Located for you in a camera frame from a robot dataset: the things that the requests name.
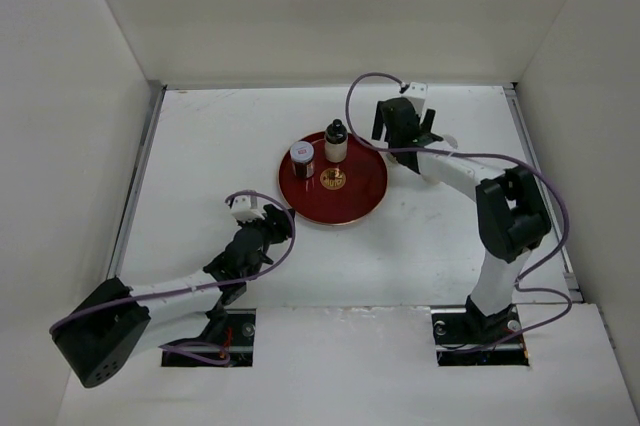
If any black cap pepper bottle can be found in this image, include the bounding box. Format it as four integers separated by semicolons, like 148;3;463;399
324;119;348;163

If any dark sauce jar white lid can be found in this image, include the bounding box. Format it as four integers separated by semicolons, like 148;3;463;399
289;141;315;180

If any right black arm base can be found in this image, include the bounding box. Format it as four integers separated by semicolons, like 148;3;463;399
430;299;529;367

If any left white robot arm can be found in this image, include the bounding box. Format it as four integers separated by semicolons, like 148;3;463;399
50;204;295;389

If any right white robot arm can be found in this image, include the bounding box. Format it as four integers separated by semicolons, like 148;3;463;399
372;97;551;342

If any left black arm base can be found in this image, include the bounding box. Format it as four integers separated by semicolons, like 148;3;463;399
161;308;257;368

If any red round tray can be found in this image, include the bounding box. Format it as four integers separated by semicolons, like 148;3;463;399
278;131;388;225

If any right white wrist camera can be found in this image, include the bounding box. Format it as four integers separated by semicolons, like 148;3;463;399
400;82;428;116

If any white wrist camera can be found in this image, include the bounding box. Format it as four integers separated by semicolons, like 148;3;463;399
225;193;263;224
400;82;428;116

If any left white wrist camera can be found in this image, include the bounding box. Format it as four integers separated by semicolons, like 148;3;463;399
225;193;263;224

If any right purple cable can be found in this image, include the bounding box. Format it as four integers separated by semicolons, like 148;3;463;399
345;72;573;353

